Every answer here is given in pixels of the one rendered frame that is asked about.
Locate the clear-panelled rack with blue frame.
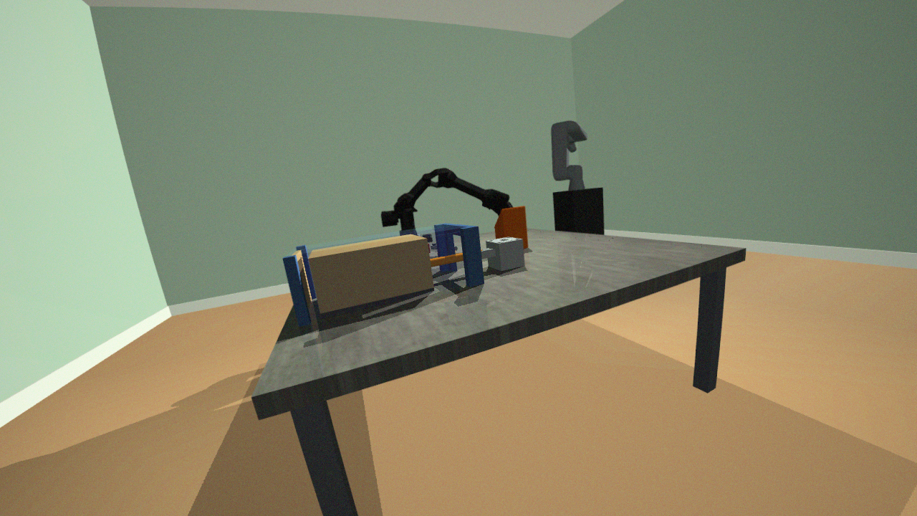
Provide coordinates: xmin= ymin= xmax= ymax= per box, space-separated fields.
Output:
xmin=282 ymin=224 xmax=478 ymax=327

